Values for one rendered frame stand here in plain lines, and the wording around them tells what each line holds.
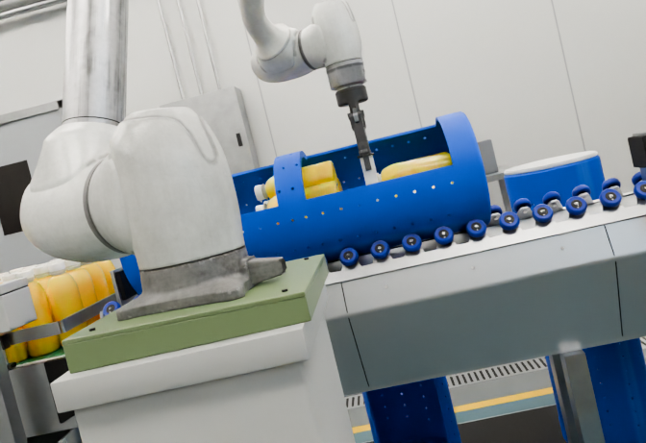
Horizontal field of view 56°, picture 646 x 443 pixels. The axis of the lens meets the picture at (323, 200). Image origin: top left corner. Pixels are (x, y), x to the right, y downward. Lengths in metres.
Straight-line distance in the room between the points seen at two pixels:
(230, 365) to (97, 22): 0.62
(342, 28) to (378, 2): 3.47
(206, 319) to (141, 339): 0.09
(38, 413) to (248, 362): 0.93
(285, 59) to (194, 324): 0.86
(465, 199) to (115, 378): 0.87
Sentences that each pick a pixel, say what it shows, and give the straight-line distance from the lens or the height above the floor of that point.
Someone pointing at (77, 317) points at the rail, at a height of 0.97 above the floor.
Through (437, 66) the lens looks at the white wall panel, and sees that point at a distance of 4.83.
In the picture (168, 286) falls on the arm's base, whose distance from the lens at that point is 0.84.
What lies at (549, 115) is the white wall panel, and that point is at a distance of 4.95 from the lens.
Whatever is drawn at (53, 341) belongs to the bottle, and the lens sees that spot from 1.65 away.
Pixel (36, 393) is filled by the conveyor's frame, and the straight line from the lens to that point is 1.60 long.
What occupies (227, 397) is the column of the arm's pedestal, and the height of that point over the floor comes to 0.93.
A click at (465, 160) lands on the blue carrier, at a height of 1.12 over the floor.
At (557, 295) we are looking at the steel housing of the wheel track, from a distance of 1.47.
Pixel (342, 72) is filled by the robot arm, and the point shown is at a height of 1.38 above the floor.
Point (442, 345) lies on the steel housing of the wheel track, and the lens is 1.49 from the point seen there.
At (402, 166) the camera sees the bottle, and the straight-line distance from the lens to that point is 1.43.
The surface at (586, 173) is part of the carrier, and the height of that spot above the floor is 0.99.
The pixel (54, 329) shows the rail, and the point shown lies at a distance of 1.56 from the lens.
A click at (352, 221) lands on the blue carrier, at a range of 1.39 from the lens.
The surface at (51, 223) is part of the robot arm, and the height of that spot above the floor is 1.19.
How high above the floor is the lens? 1.17
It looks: 3 degrees down
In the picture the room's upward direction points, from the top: 14 degrees counter-clockwise
